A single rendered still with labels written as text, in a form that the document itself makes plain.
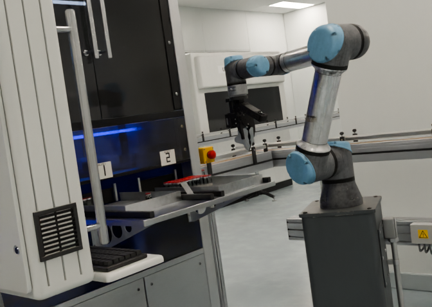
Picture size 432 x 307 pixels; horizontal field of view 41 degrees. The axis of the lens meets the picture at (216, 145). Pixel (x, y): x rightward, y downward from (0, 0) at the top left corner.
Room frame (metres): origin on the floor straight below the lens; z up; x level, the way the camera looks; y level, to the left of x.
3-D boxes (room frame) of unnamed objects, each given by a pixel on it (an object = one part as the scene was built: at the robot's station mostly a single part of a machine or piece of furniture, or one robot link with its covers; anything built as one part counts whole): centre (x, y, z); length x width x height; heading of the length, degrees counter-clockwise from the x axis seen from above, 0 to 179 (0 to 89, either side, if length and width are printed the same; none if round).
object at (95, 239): (1.97, 0.36, 0.80); 0.34 x 0.03 x 0.13; 49
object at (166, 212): (2.17, 0.20, 0.87); 0.70 x 0.48 x 0.02; 139
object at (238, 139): (2.21, -0.10, 1.06); 0.06 x 0.03 x 0.09; 49
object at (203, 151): (2.61, 0.06, 1.00); 0.08 x 0.07 x 0.07; 49
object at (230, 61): (2.21, -0.11, 1.33); 0.09 x 0.08 x 0.11; 38
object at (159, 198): (2.09, 0.36, 0.90); 0.34 x 0.26 x 0.04; 49
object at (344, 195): (2.05, -0.41, 0.84); 0.15 x 0.15 x 0.10
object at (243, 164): (2.92, -0.02, 0.92); 0.69 x 0.16 x 0.16; 139
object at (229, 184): (2.27, 0.05, 0.90); 0.34 x 0.26 x 0.04; 48
